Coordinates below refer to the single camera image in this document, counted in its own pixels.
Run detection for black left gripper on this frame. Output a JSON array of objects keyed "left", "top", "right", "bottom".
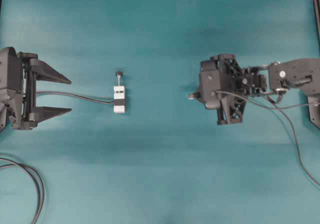
[{"left": 8, "top": 51, "right": 72, "bottom": 130}]

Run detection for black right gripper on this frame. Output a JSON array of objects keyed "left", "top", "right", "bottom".
[{"left": 194, "top": 54, "right": 246, "bottom": 125}]

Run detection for grey connector cable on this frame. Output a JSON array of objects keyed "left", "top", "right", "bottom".
[{"left": 35, "top": 90, "right": 115, "bottom": 104}]

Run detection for white female connector block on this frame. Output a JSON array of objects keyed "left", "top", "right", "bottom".
[{"left": 113, "top": 85, "right": 126, "bottom": 114}]

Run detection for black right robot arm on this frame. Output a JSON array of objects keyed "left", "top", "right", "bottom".
[{"left": 188, "top": 54, "right": 320, "bottom": 127}]

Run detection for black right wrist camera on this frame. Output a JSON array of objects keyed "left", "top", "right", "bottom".
[{"left": 198, "top": 60, "right": 222, "bottom": 110}]

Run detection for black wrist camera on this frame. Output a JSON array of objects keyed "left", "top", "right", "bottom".
[
  {"left": 0, "top": 47, "right": 25, "bottom": 130},
  {"left": 198, "top": 60, "right": 222, "bottom": 110}
]

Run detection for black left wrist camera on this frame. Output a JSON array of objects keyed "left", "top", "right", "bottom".
[{"left": 0, "top": 47, "right": 25, "bottom": 130}]

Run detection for black right camera cable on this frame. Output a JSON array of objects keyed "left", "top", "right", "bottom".
[{"left": 213, "top": 89, "right": 320, "bottom": 187}]

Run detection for black looped cables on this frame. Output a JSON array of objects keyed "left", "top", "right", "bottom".
[{"left": 0, "top": 157, "right": 46, "bottom": 224}]

